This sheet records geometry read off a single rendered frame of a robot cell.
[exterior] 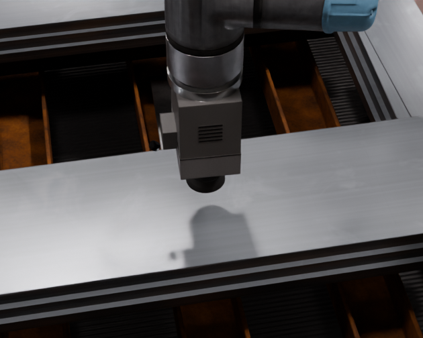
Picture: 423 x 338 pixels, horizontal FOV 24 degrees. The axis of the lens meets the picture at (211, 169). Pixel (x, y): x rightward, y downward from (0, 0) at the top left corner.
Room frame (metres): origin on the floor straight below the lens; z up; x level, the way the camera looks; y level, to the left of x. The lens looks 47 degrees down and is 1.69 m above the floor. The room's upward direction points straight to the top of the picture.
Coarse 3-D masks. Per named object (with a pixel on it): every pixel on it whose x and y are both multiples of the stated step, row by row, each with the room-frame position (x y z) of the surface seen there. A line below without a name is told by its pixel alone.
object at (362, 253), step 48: (0, 48) 1.03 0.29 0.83; (48, 48) 1.04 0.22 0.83; (96, 48) 1.05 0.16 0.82; (384, 96) 0.92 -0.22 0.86; (384, 240) 0.68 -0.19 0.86; (48, 288) 0.61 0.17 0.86; (96, 288) 0.62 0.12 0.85; (144, 288) 0.62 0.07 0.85; (192, 288) 0.63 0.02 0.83; (240, 288) 0.63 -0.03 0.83; (288, 288) 0.64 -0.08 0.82
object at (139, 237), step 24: (96, 168) 0.78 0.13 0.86; (120, 168) 0.78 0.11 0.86; (144, 168) 0.78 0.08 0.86; (120, 192) 0.75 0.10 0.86; (144, 192) 0.75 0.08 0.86; (120, 216) 0.71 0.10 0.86; (144, 216) 0.71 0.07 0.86; (168, 216) 0.71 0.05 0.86; (120, 240) 0.68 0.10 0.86; (144, 240) 0.68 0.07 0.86; (168, 240) 0.68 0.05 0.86; (120, 264) 0.64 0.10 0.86; (144, 264) 0.64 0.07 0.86; (168, 264) 0.64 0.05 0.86
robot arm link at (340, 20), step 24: (264, 0) 0.69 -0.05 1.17; (288, 0) 0.69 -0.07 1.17; (312, 0) 0.69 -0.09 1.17; (336, 0) 0.69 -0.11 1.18; (360, 0) 0.69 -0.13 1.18; (264, 24) 0.70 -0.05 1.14; (288, 24) 0.69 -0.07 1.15; (312, 24) 0.69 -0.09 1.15; (336, 24) 0.69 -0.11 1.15; (360, 24) 0.69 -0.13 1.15
